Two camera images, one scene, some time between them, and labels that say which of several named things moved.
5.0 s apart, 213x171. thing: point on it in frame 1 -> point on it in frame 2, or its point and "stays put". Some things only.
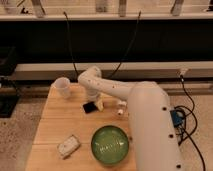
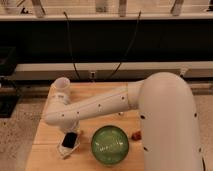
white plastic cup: (61, 88) stays put
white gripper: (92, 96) -> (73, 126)
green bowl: (109, 145) stays put
